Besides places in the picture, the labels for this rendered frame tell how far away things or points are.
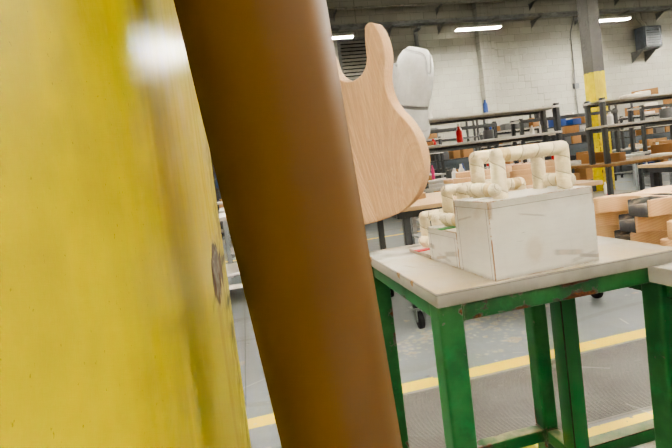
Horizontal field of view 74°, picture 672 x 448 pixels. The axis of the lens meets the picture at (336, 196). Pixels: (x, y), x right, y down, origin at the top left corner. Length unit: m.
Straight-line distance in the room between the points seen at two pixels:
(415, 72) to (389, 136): 0.36
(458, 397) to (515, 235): 0.36
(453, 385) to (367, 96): 0.64
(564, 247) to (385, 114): 0.50
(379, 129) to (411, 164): 0.10
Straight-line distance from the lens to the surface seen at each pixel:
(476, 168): 1.09
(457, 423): 1.09
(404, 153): 0.97
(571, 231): 1.13
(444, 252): 1.21
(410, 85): 1.30
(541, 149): 1.09
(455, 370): 1.04
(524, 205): 1.05
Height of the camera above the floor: 1.20
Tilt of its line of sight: 3 degrees down
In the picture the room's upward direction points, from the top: 7 degrees counter-clockwise
